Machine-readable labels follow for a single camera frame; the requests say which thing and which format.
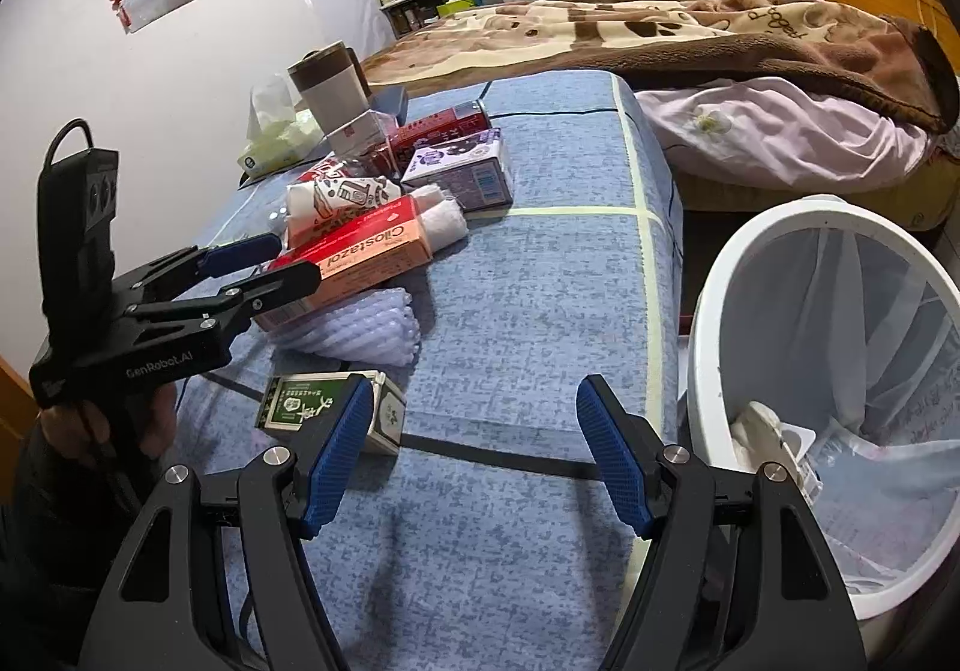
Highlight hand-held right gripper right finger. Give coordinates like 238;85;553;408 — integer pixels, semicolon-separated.
576;375;878;671

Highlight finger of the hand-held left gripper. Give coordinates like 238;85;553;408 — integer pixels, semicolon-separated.
112;232;284;303
124;258;323;342

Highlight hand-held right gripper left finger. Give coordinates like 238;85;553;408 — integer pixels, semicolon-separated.
79;375;376;671

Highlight orange medicine box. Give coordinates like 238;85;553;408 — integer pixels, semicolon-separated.
253;194;436;334

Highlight printed paper wrapper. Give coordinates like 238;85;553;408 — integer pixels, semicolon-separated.
285;174;406;248

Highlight white trash bin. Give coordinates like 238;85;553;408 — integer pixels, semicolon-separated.
679;194;960;623

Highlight red milk can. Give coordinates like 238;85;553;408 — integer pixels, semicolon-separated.
390;101;492;166

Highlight person's left hand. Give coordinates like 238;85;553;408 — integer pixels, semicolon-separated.
37;390;181;492

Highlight small green and white box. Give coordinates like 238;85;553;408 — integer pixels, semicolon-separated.
259;371;407;456

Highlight white foam net sleeve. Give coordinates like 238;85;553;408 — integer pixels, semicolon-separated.
271;287;418;368

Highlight red snack packet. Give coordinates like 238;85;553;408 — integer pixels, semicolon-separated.
289;155;355;189

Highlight green tissue pack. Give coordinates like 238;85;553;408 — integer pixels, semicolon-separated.
236;74;327;181

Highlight white crumpled packaging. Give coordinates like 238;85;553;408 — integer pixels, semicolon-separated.
724;401;822;499

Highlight strawberry milk carton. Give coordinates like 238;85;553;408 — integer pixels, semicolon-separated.
328;110;400;177

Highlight white rolled paper towel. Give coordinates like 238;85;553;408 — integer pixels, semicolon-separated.
409;183;470;259

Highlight blue checked tablecloth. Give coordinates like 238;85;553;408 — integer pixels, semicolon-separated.
169;71;687;671

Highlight brown and white tumbler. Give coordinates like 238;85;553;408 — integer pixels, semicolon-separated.
287;41;374;136

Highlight purple milk carton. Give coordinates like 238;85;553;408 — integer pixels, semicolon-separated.
400;129;515;214

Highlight blue glasses case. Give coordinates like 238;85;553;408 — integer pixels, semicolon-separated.
371;87;410;124

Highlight clear plastic bin liner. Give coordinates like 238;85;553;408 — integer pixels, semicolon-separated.
720;221;960;597

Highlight pink quilt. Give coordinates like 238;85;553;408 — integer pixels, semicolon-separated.
634;77;931;196

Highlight brown printed blanket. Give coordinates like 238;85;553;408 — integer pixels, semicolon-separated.
360;0;957;136

